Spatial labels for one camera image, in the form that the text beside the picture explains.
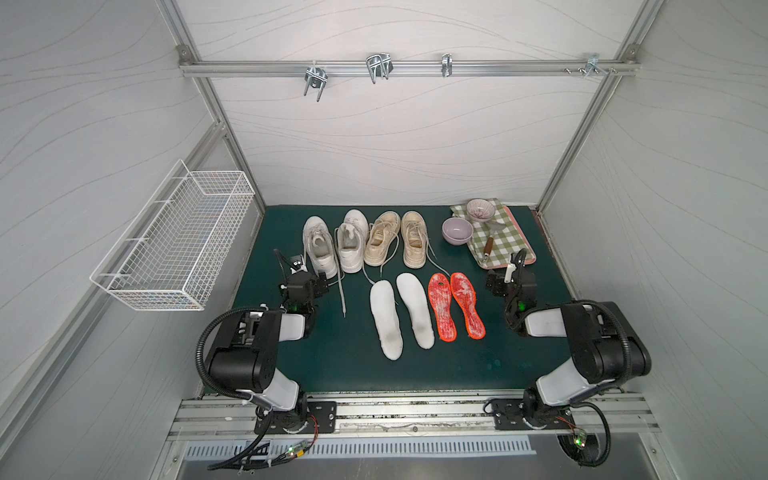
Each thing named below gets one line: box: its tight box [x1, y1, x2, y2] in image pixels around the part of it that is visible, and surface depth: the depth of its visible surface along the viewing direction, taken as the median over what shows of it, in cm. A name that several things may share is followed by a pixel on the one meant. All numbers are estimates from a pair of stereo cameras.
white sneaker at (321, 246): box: [303, 216, 338, 280], surface depth 101 cm
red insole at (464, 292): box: [450, 273, 486, 340], surface depth 94 cm
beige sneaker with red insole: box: [401, 210, 429, 269], surface depth 106 cm
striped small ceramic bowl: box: [466, 198, 496, 223], surface depth 118 cm
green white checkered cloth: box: [450, 198, 535, 267], surface depth 113 cm
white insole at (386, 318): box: [369, 280, 404, 361], surface depth 90 cm
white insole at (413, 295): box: [396, 273, 434, 349], surface depth 94 cm
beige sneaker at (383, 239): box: [364, 211, 401, 277], surface depth 106 cm
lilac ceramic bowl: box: [441, 217, 474, 246], surface depth 110 cm
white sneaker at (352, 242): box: [334, 209, 370, 318], surface depth 103 cm
